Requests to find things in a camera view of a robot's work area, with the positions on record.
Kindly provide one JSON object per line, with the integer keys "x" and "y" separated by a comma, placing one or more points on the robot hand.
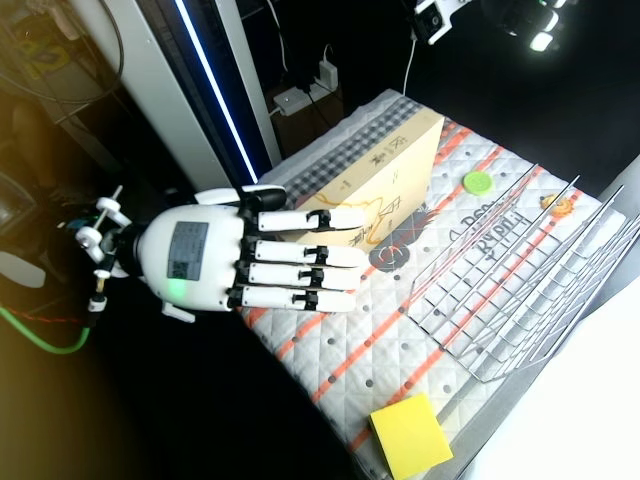
{"x": 190, "y": 250}
{"x": 542, "y": 40}

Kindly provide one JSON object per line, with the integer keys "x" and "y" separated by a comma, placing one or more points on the green sandwich cookie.
{"x": 478, "y": 183}

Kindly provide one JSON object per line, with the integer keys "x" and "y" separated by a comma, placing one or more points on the white column with blue light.
{"x": 165, "y": 90}

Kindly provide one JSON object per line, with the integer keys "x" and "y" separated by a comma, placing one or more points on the yellow flower biscuit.
{"x": 559, "y": 206}

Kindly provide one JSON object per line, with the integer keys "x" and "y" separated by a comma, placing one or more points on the white power strip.
{"x": 295, "y": 97}

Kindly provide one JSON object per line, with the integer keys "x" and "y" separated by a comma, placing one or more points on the quilt with printed bear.
{"x": 380, "y": 350}

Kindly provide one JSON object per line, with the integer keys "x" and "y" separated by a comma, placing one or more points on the white plug adapter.
{"x": 328, "y": 70}

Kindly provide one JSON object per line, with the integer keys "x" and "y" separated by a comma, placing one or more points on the yellow block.
{"x": 410, "y": 435}

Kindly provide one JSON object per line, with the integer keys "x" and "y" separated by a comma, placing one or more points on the white camera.
{"x": 432, "y": 20}

